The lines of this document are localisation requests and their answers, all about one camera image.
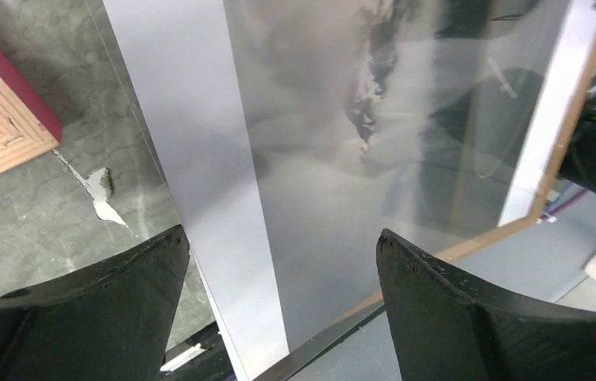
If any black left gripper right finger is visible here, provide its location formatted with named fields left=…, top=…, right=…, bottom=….
left=376, top=229, right=596, bottom=380

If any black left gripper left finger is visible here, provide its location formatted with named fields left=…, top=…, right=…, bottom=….
left=0, top=225, right=189, bottom=380

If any brown cardboard backing board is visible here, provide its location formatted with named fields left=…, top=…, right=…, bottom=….
left=329, top=15, right=596, bottom=327

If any glossy photo with white borders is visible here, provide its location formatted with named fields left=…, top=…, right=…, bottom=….
left=102, top=0, right=596, bottom=381

